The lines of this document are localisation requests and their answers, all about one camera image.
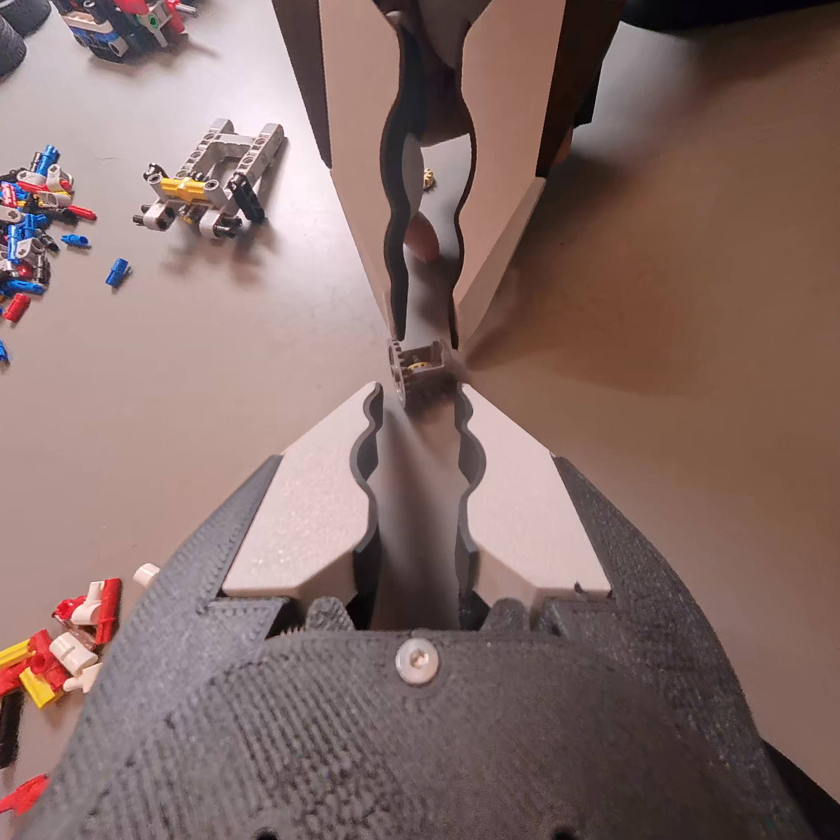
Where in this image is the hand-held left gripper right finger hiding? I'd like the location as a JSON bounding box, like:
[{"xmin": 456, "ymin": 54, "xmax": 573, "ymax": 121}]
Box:
[{"xmin": 455, "ymin": 384, "xmax": 613, "ymax": 610}]

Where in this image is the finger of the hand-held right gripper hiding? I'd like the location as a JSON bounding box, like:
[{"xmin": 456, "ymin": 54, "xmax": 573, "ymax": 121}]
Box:
[
  {"xmin": 318, "ymin": 0, "xmax": 426, "ymax": 342},
  {"xmin": 450, "ymin": 0, "xmax": 568, "ymax": 353}
]

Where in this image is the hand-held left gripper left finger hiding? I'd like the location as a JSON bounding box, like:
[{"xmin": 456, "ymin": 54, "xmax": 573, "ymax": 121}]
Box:
[{"xmin": 223, "ymin": 382, "xmax": 385, "ymax": 624}]

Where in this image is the grey lego differential housing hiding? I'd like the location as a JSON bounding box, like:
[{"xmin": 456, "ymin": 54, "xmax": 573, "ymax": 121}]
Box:
[{"xmin": 386, "ymin": 336, "xmax": 464, "ymax": 413}]

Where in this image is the lego car chassis assembly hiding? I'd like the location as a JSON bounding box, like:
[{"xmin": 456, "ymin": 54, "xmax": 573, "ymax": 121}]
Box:
[{"xmin": 52, "ymin": 0, "xmax": 199, "ymax": 64}]

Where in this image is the black rubber lego tire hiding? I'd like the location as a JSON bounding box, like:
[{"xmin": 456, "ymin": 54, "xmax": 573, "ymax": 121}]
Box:
[
  {"xmin": 0, "ymin": 13, "xmax": 28, "ymax": 84},
  {"xmin": 0, "ymin": 0, "xmax": 53, "ymax": 39}
]

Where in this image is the pile of small lego pieces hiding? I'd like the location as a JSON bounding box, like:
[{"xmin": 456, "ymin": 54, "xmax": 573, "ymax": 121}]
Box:
[{"xmin": 0, "ymin": 143, "xmax": 99, "ymax": 324}]

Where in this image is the person's right hand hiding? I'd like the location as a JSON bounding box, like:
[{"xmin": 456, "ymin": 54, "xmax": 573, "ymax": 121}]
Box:
[{"xmin": 384, "ymin": 0, "xmax": 476, "ymax": 265}]

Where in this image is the heap of red white parts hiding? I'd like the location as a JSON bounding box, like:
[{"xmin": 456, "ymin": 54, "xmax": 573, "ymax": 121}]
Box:
[{"xmin": 0, "ymin": 562, "xmax": 162, "ymax": 819}]

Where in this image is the grey lego frame assembly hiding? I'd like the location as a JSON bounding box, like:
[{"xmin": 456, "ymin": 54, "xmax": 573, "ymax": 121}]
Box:
[{"xmin": 131, "ymin": 118, "xmax": 287, "ymax": 241}]

